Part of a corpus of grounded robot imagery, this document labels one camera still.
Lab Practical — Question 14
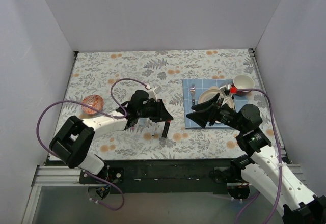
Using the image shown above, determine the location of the orange black highlighter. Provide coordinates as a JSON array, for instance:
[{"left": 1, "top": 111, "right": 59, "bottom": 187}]
[{"left": 162, "top": 120, "right": 171, "bottom": 138}]

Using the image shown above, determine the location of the white thin pen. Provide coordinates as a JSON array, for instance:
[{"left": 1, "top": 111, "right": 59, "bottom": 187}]
[{"left": 151, "top": 122, "right": 157, "bottom": 136}]

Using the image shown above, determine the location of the light blue marker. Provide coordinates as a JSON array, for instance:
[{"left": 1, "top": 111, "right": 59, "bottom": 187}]
[{"left": 139, "top": 118, "right": 146, "bottom": 126}]

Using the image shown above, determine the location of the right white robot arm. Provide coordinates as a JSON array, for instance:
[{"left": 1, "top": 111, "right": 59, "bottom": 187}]
[{"left": 186, "top": 94, "right": 325, "bottom": 223}]

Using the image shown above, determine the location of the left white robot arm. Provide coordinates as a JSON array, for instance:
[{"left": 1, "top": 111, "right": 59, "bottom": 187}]
[{"left": 49, "top": 90, "right": 174, "bottom": 183}]

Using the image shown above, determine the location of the beige ceramic plate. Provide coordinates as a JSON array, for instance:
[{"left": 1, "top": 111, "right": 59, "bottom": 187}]
[{"left": 198, "top": 86, "right": 235, "bottom": 110}]

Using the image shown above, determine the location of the blue checkered cloth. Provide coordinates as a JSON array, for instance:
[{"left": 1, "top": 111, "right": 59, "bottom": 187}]
[{"left": 182, "top": 79, "right": 249, "bottom": 129}]

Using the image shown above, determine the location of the silver fork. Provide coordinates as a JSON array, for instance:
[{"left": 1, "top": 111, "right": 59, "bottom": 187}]
[{"left": 189, "top": 84, "right": 196, "bottom": 105}]

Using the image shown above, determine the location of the red white cup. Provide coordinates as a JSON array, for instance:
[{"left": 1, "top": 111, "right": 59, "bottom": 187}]
[{"left": 232, "top": 74, "right": 255, "bottom": 96}]

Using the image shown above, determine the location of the orange patterned bowl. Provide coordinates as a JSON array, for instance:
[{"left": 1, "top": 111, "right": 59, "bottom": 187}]
[{"left": 81, "top": 94, "right": 104, "bottom": 115}]

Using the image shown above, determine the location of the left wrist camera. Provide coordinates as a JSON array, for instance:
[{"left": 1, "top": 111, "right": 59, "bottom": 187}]
[{"left": 147, "top": 86, "right": 161, "bottom": 101}]

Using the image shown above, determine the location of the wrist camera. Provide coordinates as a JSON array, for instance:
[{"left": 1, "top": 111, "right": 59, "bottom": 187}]
[
  {"left": 220, "top": 84, "right": 237, "bottom": 105},
  {"left": 147, "top": 86, "right": 161, "bottom": 101}
]

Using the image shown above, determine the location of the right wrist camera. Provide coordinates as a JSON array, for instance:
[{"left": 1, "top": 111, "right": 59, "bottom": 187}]
[{"left": 220, "top": 84, "right": 237, "bottom": 105}]

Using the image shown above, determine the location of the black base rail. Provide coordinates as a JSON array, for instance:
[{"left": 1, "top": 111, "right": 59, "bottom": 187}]
[{"left": 78, "top": 159, "right": 255, "bottom": 199}]

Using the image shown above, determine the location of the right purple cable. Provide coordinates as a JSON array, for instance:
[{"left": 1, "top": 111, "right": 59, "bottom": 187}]
[{"left": 234, "top": 88, "right": 283, "bottom": 224}]

